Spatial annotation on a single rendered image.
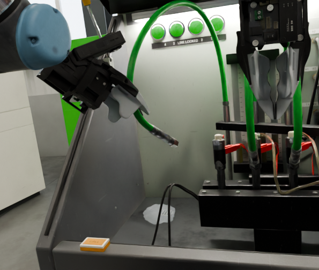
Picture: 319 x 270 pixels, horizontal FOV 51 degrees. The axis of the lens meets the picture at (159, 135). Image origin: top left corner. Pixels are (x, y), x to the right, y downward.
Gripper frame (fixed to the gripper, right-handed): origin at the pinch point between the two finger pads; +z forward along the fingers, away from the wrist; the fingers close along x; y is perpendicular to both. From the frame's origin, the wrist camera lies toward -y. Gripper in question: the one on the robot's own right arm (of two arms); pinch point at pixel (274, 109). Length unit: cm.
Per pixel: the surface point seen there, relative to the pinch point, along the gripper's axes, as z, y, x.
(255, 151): 11.0, -17.5, -3.4
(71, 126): 51, -275, -207
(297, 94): 0.0, -14.0, 4.2
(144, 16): -22, -54, -35
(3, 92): 4, -225, -245
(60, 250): 26.1, -3.3, -40.8
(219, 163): 15.9, -25.9, -11.6
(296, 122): 4.8, -13.6, 3.8
